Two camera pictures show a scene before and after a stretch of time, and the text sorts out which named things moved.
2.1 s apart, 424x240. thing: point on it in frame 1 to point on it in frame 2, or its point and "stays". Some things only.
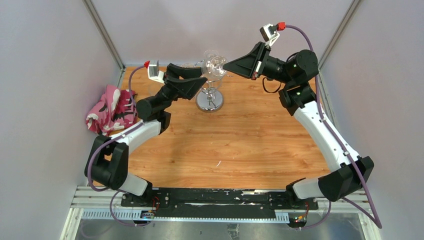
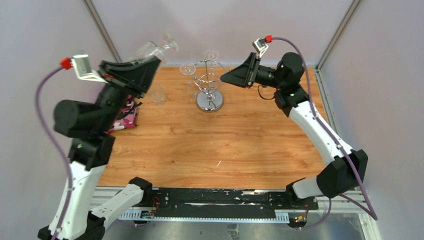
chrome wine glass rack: (209, 99) stays
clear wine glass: (210, 53) stays
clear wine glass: (152, 90) stays
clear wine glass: (213, 71) to (150, 49)
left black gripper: (187, 88) to (137, 76)
